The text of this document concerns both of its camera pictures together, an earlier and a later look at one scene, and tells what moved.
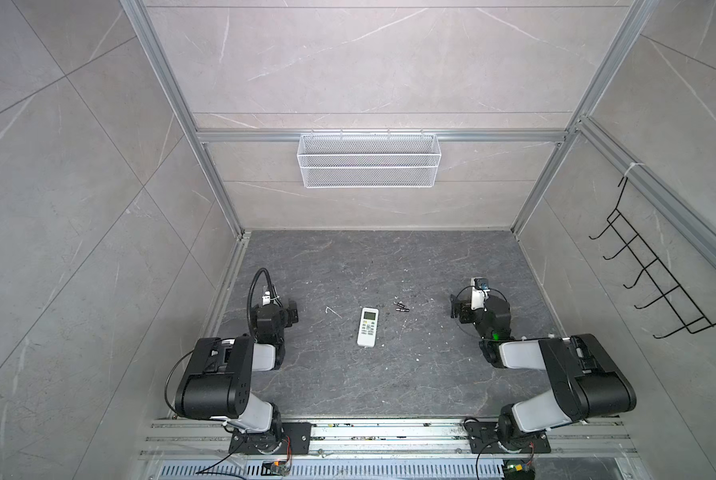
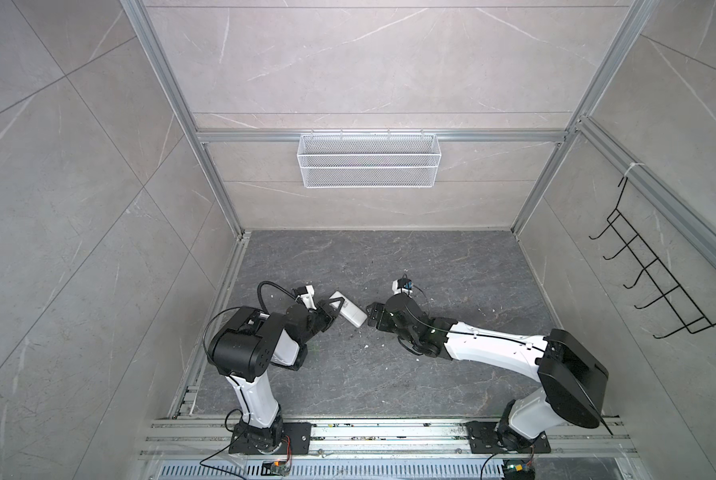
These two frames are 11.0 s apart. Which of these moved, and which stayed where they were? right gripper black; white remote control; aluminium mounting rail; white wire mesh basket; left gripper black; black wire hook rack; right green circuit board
Moved: left gripper black; right gripper black; white remote control
Stayed: right green circuit board; aluminium mounting rail; white wire mesh basket; black wire hook rack
